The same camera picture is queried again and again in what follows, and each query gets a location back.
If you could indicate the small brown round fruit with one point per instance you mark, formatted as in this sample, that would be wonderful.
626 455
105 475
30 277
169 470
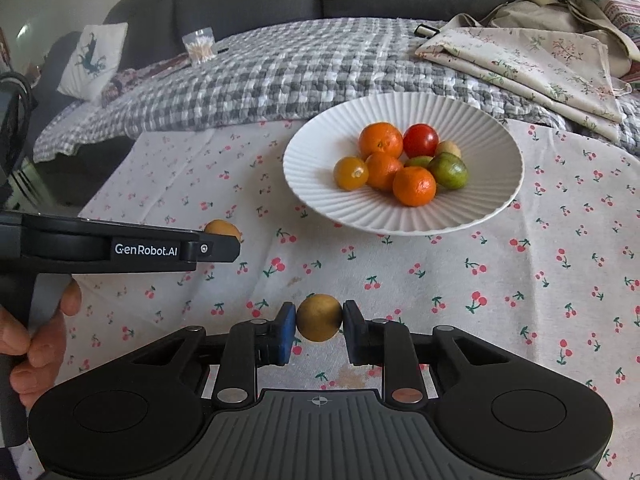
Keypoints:
448 149
319 317
222 227

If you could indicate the yellow tomato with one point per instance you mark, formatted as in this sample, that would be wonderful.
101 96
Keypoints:
351 173

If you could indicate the small black white object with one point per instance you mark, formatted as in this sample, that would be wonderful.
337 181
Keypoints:
425 30

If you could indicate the cherry print tablecloth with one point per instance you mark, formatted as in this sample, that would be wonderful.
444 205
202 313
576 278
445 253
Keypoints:
500 280

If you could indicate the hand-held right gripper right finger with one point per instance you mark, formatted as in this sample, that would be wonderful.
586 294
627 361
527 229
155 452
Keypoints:
352 332

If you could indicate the floral fabric pouch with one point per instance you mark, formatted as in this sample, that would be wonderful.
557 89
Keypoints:
120 87

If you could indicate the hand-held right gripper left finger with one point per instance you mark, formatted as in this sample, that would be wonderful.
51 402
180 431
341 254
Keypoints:
285 332

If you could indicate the red tomato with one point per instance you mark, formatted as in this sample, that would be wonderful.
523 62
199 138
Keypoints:
420 140

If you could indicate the orange mandarin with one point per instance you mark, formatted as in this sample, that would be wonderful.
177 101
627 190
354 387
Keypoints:
382 172
381 140
414 186

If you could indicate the grey checkered quilt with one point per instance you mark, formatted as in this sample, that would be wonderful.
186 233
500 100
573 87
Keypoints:
300 70

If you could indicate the beige floral cloth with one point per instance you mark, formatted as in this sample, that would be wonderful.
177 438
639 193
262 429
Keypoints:
525 65

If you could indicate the clear cotton swab box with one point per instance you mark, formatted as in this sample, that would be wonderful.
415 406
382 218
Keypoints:
199 46

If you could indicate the white ribbed plate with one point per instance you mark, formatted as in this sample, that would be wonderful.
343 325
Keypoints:
475 180

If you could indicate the person's left hand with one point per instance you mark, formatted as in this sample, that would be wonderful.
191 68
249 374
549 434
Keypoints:
47 355

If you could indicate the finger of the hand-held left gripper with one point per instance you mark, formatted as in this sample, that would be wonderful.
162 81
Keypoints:
220 249

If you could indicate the white deer print pillow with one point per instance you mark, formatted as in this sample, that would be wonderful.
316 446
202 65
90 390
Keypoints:
107 40

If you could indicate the beige canvas bag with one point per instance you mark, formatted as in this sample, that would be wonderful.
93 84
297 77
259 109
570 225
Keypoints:
535 15

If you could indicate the black stick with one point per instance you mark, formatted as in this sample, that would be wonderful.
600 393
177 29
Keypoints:
221 51

